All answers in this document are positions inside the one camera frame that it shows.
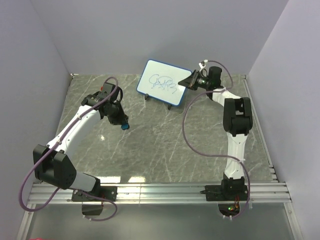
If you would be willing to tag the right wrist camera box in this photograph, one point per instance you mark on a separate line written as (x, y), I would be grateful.
(214, 75)

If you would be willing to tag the blue-framed whiteboard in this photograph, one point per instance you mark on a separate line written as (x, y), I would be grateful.
(160, 81)

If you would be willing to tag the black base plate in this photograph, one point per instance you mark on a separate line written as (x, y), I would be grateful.
(225, 193)
(104, 192)

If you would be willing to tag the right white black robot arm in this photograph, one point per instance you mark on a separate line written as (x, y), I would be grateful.
(237, 123)

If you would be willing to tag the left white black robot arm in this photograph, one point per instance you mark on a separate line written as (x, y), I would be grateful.
(53, 163)

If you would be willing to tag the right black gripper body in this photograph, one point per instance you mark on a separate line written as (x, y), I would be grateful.
(202, 83)

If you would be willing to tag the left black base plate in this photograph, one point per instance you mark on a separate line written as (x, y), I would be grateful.
(104, 192)

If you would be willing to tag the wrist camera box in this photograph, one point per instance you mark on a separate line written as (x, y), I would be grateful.
(107, 88)
(214, 75)

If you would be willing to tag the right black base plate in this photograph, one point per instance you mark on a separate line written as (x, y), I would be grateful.
(225, 193)

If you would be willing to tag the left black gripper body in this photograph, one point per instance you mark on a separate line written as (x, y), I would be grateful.
(117, 115)

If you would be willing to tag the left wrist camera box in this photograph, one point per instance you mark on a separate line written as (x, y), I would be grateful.
(107, 88)

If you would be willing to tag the blue heart-shaped eraser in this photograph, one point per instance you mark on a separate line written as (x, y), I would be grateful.
(125, 126)

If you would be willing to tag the aluminium mounting rail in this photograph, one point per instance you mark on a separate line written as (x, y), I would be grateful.
(163, 193)

